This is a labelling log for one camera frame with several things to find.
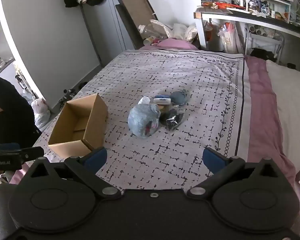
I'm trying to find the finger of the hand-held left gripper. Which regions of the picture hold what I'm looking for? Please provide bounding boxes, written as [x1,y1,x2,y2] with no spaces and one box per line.
[18,146,45,162]

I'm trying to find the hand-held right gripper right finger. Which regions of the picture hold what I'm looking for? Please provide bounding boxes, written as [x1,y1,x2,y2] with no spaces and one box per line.
[187,147,283,200]

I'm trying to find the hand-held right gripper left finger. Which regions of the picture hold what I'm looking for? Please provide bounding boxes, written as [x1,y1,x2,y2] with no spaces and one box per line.
[27,147,122,201]

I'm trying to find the brown cardboard box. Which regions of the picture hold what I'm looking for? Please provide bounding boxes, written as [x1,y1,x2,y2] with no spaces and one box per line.
[48,93,109,158]

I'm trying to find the black cloth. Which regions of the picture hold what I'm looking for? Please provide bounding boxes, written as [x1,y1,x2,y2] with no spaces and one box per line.
[160,106,185,131]

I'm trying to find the grey-blue plastic bag bundle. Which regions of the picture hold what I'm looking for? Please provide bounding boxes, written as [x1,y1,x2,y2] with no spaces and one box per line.
[128,103,162,139]

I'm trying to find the dark blue denim pouch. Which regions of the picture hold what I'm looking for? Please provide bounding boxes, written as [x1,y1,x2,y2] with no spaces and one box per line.
[170,88,189,106]

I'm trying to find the white plastic bag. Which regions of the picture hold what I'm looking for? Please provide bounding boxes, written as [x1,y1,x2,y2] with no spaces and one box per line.
[31,97,52,128]

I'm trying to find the person's dark clothing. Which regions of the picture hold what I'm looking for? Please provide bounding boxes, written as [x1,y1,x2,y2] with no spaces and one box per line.
[0,72,43,146]

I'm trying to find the pink bed sheet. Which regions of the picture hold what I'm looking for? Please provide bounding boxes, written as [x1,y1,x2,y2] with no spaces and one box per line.
[243,55,299,189]

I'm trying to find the black and white printed blanket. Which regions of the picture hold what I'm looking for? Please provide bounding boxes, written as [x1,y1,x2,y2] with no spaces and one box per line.
[33,49,251,191]

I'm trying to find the white duvet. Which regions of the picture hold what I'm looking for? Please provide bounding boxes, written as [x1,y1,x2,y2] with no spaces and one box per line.
[265,59,300,167]

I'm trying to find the pink pillow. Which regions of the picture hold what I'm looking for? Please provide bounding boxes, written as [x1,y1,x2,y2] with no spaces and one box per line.
[156,38,199,51]

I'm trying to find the white paper shopping bag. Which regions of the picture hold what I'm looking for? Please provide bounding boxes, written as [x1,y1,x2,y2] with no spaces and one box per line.
[217,21,241,53]

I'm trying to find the crumpled clear plastic bags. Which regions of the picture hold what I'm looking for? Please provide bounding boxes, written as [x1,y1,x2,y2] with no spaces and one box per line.
[173,23,198,42]

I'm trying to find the grey door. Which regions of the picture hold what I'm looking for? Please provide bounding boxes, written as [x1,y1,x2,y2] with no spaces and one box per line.
[80,0,131,64]

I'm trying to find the large clear plastic bottle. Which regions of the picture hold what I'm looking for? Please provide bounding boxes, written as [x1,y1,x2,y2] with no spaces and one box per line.
[138,19,171,41]

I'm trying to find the white cluttered shelf unit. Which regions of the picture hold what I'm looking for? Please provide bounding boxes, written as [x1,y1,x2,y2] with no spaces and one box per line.
[193,5,300,64]

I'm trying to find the flat cardboard sheet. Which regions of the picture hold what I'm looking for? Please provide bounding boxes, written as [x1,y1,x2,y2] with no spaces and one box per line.
[115,0,159,51]

